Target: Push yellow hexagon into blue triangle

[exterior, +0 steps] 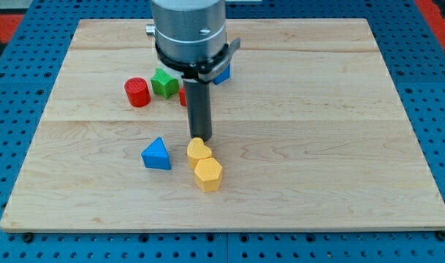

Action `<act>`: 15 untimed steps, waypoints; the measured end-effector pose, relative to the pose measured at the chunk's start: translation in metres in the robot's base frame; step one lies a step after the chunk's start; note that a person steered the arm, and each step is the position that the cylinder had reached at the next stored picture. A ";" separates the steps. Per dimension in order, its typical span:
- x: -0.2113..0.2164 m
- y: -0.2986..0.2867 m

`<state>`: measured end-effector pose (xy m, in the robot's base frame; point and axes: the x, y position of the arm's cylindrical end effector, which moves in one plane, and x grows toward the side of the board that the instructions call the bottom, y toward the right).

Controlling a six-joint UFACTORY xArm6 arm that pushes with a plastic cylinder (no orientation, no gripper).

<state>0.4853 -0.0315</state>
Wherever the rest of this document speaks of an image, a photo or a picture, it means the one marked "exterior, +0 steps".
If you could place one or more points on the red block behind rod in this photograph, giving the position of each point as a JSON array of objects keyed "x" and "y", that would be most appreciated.
[{"x": 182, "y": 96}]

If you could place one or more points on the green star block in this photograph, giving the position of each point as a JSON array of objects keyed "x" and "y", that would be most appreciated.
[{"x": 163, "y": 84}]

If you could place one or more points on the blue triangle block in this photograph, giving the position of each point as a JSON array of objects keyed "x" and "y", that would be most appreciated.
[{"x": 155, "y": 156}]

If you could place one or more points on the yellow hexagon block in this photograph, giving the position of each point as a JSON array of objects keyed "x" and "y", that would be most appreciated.
[{"x": 208, "y": 174}]

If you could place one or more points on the wooden board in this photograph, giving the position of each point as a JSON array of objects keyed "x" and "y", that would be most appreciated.
[{"x": 309, "y": 129}]

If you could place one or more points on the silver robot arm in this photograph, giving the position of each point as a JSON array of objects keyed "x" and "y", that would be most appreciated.
[{"x": 191, "y": 38}]

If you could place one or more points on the red cylinder block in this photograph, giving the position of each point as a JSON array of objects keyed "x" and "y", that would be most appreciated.
[{"x": 137, "y": 92}]

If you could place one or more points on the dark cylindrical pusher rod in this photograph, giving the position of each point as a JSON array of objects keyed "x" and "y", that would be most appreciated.
[{"x": 198, "y": 109}]

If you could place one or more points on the yellow heart block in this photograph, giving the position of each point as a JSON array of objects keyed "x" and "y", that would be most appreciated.
[{"x": 197, "y": 150}]

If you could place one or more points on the blue block behind arm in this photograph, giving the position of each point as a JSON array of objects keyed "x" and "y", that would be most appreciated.
[{"x": 225, "y": 75}]

